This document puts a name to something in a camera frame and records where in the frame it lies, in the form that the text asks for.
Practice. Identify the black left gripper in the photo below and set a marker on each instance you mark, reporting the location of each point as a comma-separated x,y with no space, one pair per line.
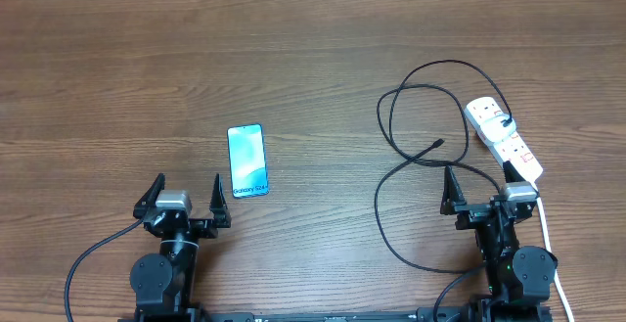
207,228

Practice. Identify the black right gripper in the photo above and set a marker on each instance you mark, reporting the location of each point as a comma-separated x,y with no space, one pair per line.
470,213

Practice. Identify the blue Galaxy smartphone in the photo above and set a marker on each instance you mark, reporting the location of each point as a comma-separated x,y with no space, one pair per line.
249,174

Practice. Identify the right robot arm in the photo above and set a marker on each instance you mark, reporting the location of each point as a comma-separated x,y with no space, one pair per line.
519,278

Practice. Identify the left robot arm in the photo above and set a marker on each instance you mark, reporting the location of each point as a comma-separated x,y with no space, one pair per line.
163,282

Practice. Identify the white USB charger plug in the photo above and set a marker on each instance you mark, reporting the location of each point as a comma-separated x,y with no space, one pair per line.
497,129

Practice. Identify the white power strip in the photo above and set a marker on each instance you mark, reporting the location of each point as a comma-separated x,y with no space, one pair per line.
512,149

